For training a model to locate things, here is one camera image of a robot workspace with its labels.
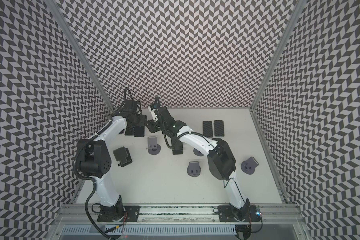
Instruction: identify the phone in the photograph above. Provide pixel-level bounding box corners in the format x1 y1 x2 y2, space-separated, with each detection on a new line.
134 126 145 138
202 121 214 138
214 120 225 137
125 127 135 136

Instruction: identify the grey stand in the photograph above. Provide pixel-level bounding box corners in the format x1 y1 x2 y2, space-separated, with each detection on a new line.
187 161 201 177
193 148 204 157
241 157 259 175
147 137 161 155

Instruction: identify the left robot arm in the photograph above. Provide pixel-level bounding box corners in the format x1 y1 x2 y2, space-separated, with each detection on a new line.
73 100 147 222

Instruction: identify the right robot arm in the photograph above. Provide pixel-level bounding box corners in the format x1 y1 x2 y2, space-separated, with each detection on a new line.
146 100 251 222

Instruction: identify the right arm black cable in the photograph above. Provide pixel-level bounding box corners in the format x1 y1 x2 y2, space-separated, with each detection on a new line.
153 95 205 150

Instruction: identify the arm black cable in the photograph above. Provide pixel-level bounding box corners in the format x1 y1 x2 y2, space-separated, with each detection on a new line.
72 87 139 240
153 95 205 150

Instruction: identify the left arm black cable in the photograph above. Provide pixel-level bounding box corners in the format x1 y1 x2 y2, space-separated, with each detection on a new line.
72 87 139 240

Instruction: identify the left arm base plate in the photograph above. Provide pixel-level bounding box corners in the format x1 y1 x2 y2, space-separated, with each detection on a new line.
97 205 141 223

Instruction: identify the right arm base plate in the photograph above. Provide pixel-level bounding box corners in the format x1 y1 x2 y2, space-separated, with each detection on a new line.
214 205 262 223

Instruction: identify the aluminium mounting rail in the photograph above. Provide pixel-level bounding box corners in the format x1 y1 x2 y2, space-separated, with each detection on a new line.
53 204 305 225

